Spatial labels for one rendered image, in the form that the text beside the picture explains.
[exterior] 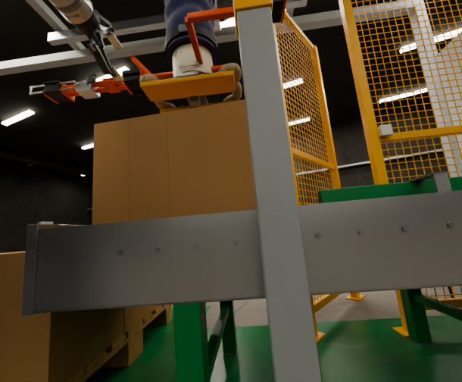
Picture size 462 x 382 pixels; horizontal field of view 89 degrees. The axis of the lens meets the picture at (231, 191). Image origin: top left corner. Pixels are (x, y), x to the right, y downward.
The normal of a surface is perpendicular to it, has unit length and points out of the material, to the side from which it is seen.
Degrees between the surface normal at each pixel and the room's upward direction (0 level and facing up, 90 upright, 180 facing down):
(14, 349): 90
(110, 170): 90
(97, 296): 90
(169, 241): 90
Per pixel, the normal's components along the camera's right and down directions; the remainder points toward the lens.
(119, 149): -0.15, -0.16
